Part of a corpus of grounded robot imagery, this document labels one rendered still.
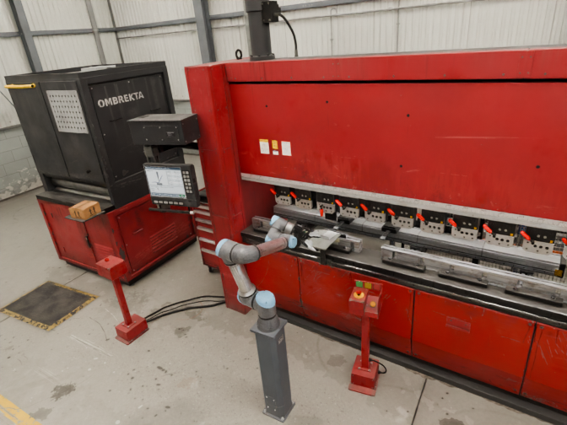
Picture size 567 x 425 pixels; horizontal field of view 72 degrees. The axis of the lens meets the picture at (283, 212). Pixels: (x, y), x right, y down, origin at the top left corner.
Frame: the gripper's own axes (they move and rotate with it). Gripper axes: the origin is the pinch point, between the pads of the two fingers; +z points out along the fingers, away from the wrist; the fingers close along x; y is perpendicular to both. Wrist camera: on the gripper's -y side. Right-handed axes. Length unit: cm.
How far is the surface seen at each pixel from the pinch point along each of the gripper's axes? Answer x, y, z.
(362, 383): -22, -87, 76
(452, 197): 31, 56, 63
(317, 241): 31.0, -24.5, 0.6
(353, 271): 26, -31, 35
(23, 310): -18, -248, -246
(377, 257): 35, -17, 46
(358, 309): -10, -29, 44
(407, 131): 44, 78, 19
